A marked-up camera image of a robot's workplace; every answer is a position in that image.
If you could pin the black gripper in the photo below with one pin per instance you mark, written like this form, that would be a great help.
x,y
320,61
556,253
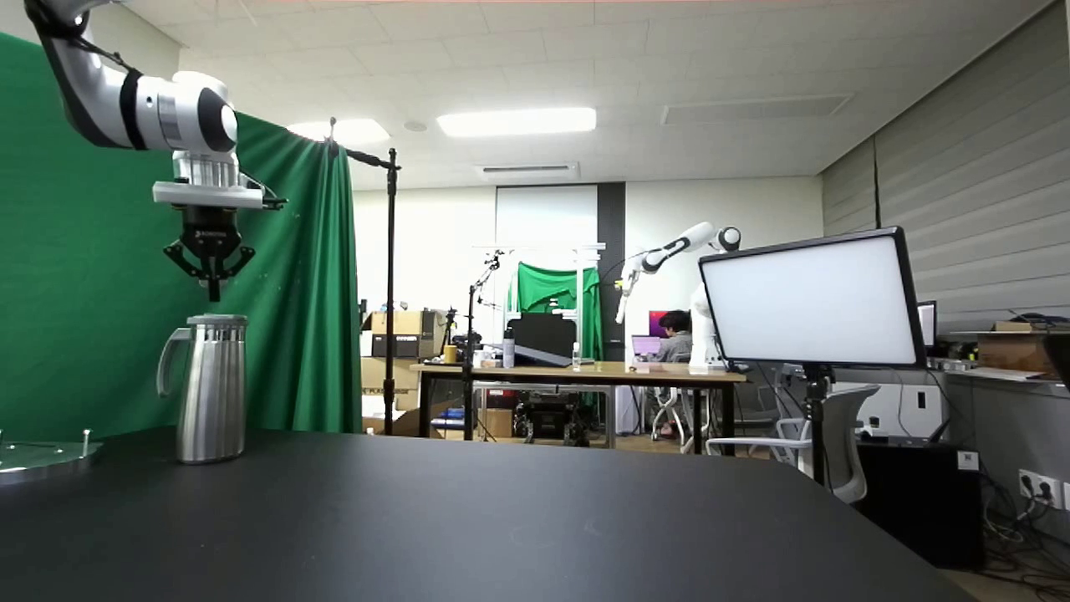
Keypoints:
x,y
213,228

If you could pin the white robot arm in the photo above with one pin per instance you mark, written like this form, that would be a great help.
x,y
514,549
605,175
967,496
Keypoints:
x,y
117,101

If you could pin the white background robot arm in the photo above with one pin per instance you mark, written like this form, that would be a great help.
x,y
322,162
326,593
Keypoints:
x,y
672,261

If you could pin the stainless steel flask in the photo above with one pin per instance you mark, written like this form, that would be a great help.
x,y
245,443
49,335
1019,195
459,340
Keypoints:
x,y
213,388

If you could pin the green backdrop cloth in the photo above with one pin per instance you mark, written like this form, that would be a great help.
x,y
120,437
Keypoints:
x,y
102,321

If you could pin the black backdrop stand pole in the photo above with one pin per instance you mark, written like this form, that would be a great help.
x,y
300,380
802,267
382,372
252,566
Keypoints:
x,y
390,287

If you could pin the dim ceiling light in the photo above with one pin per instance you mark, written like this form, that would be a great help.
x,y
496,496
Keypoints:
x,y
340,131

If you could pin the cardboard boxes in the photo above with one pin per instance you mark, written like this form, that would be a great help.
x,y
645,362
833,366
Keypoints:
x,y
405,332

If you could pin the rectangular ceiling light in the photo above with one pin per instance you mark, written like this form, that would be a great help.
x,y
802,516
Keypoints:
x,y
517,122

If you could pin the black background monitor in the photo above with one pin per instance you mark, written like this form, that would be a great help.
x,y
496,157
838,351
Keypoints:
x,y
539,340

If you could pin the small green cloth screen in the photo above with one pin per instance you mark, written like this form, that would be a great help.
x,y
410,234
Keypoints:
x,y
554,293

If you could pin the wooden desk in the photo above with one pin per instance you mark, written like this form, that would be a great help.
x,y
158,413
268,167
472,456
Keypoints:
x,y
579,374

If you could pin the seated person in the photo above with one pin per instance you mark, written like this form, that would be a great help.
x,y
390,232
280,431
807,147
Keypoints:
x,y
672,335

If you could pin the large bright monitor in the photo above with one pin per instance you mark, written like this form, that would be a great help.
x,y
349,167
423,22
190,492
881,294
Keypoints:
x,y
811,300

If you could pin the white office chair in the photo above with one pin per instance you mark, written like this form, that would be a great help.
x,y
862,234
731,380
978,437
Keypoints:
x,y
831,438

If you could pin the black computer tower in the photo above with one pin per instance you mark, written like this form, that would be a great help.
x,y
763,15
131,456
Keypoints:
x,y
922,501

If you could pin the grey window blinds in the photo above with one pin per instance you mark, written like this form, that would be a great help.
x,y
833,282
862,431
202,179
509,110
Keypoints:
x,y
971,189

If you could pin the white power socket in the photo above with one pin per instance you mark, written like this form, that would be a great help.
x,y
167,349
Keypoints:
x,y
1036,486

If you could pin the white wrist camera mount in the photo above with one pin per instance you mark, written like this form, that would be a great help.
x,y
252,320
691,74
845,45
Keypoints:
x,y
213,190

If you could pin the thin camera tripod stand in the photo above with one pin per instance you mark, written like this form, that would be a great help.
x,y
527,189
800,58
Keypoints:
x,y
476,335

